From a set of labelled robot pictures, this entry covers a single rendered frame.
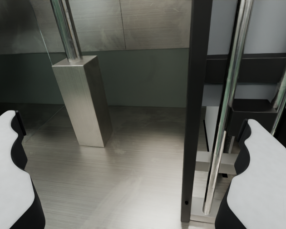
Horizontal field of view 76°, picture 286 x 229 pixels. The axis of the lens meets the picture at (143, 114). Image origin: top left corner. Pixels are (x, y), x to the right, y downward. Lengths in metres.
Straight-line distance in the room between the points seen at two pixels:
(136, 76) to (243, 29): 0.56
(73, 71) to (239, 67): 0.38
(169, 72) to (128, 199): 0.46
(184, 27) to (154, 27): 0.10
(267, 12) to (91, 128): 0.49
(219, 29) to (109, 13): 0.52
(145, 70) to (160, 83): 0.08
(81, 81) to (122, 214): 0.33
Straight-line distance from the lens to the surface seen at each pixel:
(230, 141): 0.46
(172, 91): 0.74
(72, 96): 0.54
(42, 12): 0.84
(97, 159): 0.58
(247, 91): 0.28
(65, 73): 0.52
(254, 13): 0.25
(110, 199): 0.49
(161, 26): 0.68
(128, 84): 0.76
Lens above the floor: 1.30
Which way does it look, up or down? 32 degrees down
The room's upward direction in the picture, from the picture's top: 5 degrees counter-clockwise
